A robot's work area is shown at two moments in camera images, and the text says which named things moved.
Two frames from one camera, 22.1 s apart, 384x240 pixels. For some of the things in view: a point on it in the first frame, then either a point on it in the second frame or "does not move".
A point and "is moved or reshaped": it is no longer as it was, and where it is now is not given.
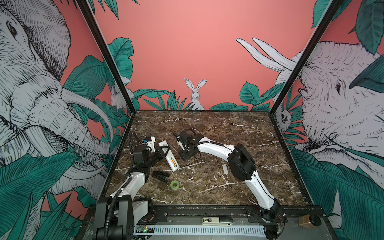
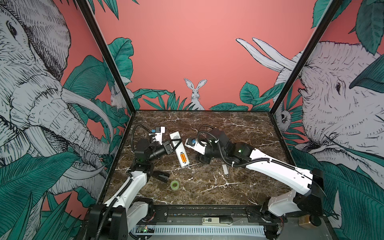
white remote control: [169, 156] is moved or reshaped
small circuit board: [145, 229] does not move
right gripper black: [183, 143] -> [205, 154]
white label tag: [210, 220] does not move
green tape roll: [174, 185] does not move
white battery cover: [225, 170] does not move
